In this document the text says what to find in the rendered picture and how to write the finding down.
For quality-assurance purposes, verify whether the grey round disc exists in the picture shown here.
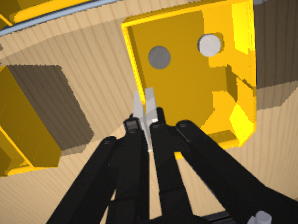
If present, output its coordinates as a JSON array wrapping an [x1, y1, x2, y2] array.
[[148, 46, 171, 69]]

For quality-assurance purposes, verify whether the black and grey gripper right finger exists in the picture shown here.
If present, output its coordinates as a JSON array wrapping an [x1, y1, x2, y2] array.
[[145, 87, 298, 224]]

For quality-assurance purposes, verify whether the dark grey disc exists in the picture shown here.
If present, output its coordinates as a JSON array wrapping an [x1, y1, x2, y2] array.
[[197, 33, 221, 57]]

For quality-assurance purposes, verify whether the grey metal shelf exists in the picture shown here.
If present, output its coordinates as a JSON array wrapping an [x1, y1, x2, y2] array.
[[0, 0, 267, 36]]

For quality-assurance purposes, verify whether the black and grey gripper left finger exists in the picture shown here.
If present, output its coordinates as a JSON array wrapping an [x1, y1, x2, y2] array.
[[46, 90, 151, 224]]

